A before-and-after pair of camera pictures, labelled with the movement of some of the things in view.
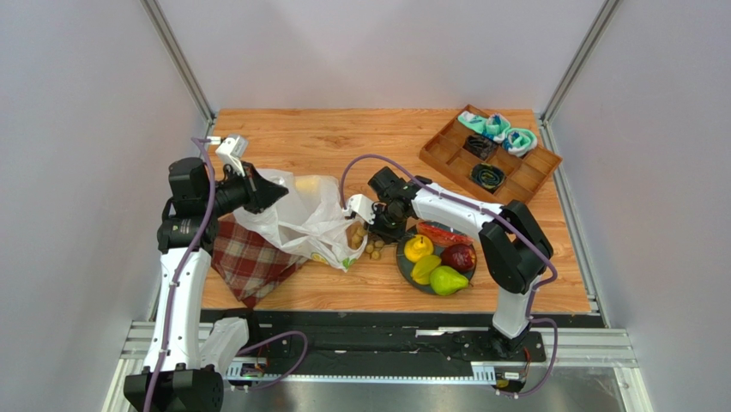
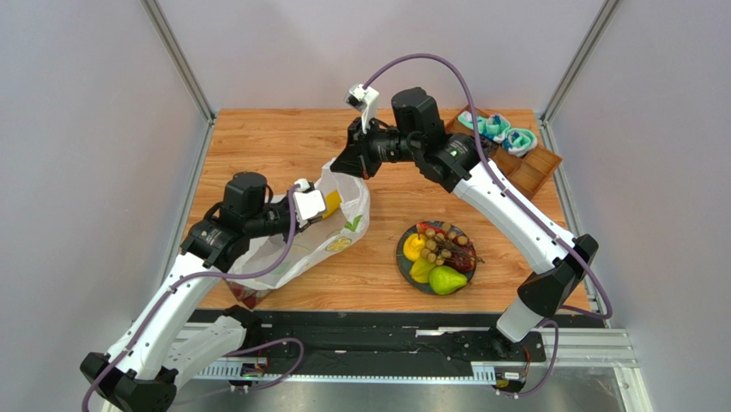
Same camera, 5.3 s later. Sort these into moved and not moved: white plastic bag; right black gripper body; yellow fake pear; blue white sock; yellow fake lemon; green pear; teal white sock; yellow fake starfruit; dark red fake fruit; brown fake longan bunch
Moved: yellow fake lemon; right black gripper body; white plastic bag; brown fake longan bunch
Not moved: blue white sock; yellow fake pear; green pear; yellow fake starfruit; dark red fake fruit; teal white sock
